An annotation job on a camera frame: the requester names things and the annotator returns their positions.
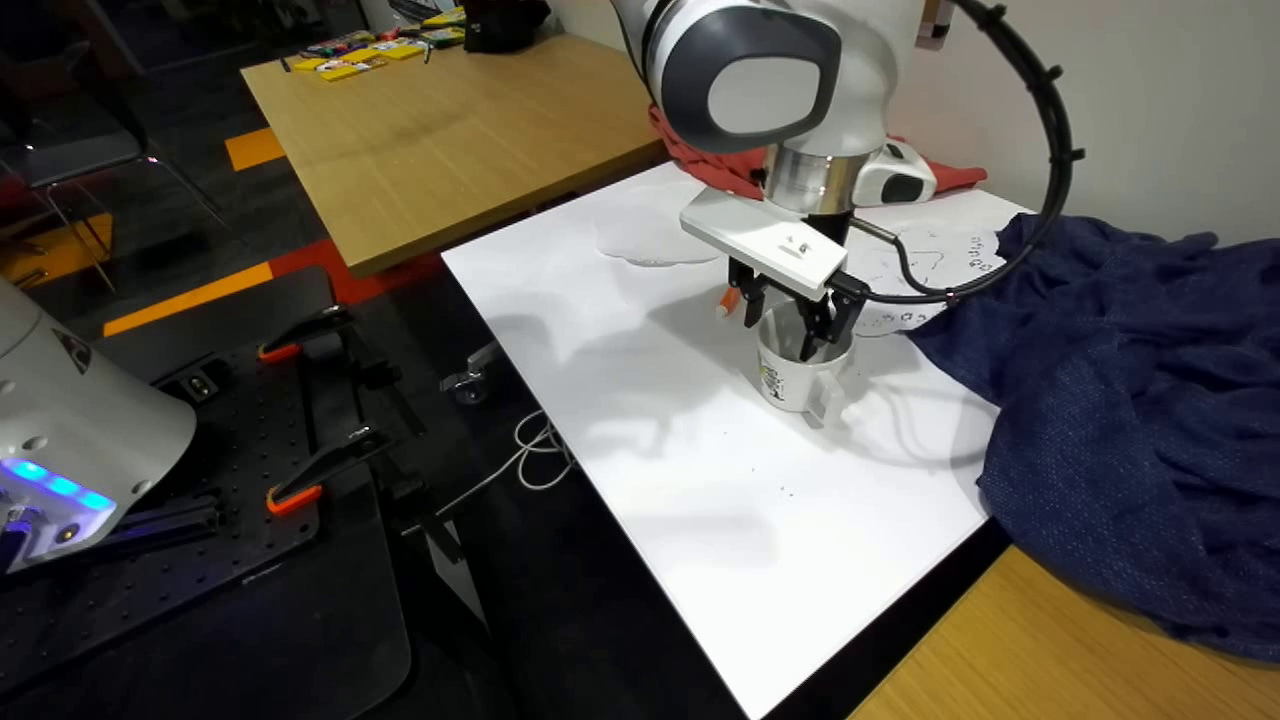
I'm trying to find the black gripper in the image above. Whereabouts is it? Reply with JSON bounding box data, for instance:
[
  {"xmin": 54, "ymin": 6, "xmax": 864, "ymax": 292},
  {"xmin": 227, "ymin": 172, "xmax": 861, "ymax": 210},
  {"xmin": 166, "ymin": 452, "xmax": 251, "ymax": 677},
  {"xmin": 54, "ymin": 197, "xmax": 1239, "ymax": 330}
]
[{"xmin": 724, "ymin": 251, "xmax": 873, "ymax": 369}]

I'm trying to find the white ceramic mug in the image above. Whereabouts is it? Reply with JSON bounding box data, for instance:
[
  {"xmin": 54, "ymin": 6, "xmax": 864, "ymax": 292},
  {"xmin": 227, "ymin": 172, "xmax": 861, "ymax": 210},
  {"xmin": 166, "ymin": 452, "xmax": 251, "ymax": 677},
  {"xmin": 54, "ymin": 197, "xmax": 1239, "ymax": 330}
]
[{"xmin": 750, "ymin": 320, "xmax": 861, "ymax": 420}]

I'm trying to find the white board with black edge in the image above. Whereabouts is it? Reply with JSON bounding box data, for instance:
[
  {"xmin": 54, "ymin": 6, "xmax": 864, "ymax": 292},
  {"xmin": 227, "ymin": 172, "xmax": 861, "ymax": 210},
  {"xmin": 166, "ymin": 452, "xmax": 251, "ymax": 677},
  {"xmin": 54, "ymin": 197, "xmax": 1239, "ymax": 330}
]
[{"xmin": 434, "ymin": 156, "xmax": 1038, "ymax": 720}]

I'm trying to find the dark blue cloth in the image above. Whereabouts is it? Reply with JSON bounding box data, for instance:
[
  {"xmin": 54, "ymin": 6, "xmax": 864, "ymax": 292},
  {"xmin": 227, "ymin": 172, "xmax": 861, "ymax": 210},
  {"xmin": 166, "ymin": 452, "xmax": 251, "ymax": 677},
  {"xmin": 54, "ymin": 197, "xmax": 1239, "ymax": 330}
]
[{"xmin": 909, "ymin": 210, "xmax": 1280, "ymax": 669}]

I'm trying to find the black box on table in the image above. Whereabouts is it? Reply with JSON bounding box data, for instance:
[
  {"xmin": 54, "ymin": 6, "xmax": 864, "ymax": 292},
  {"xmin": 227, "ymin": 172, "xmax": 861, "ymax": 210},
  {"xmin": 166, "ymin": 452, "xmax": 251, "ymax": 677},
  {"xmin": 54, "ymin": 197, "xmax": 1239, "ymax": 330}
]
[{"xmin": 460, "ymin": 0, "xmax": 555, "ymax": 54}]

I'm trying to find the wooden table with blue cloth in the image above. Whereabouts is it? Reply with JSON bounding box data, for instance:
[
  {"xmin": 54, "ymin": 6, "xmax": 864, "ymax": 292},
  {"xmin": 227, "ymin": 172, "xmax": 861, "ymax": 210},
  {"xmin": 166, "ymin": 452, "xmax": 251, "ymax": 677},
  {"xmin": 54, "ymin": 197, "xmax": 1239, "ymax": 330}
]
[{"xmin": 848, "ymin": 539, "xmax": 1280, "ymax": 720}]

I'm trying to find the yellow items pile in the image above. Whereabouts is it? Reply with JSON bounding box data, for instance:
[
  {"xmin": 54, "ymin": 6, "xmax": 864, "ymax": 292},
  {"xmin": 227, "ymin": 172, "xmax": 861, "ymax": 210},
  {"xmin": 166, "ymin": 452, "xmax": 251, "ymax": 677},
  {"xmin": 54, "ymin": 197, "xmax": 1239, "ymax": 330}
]
[{"xmin": 278, "ymin": 6, "xmax": 473, "ymax": 88}]

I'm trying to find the white device with blue lights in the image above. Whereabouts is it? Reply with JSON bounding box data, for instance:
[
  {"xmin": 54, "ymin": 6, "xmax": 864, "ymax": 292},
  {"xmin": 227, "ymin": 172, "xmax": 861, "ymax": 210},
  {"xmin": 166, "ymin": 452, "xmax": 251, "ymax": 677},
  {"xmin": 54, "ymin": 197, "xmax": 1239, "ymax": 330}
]
[{"xmin": 0, "ymin": 275, "xmax": 201, "ymax": 578}]

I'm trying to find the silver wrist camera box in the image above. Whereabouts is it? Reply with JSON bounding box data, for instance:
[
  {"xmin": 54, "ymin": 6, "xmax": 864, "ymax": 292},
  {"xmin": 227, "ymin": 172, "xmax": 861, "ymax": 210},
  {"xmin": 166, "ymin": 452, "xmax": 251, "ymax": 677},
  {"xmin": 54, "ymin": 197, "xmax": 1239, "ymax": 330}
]
[{"xmin": 677, "ymin": 184, "xmax": 861, "ymax": 309}]

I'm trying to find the white cable on floor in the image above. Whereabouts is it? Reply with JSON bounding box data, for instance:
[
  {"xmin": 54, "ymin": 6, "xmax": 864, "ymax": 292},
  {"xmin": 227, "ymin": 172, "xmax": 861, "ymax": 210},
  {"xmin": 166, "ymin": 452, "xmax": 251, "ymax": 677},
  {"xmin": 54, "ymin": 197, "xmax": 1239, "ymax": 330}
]
[{"xmin": 418, "ymin": 404, "xmax": 578, "ymax": 532}]

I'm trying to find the black ribbed robot cable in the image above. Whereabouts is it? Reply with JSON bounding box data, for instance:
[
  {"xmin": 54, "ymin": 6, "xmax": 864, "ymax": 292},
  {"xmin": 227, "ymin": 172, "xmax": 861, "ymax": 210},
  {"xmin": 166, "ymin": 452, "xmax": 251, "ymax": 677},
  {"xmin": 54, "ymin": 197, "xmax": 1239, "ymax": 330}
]
[{"xmin": 839, "ymin": 0, "xmax": 1087, "ymax": 305}]

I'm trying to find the black clamp with orange handle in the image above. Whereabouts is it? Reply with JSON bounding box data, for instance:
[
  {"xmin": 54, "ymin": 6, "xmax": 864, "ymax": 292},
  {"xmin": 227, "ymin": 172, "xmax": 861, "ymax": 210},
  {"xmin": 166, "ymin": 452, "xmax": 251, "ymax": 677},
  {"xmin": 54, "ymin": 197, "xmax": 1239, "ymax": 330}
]
[
  {"xmin": 261, "ymin": 420, "xmax": 390, "ymax": 525},
  {"xmin": 255, "ymin": 305, "xmax": 359, "ymax": 370}
]

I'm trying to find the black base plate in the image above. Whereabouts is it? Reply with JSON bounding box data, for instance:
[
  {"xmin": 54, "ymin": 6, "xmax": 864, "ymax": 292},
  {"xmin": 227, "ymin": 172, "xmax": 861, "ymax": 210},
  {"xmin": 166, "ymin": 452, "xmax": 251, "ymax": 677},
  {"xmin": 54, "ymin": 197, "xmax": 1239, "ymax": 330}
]
[{"xmin": 0, "ymin": 265, "xmax": 418, "ymax": 720}]

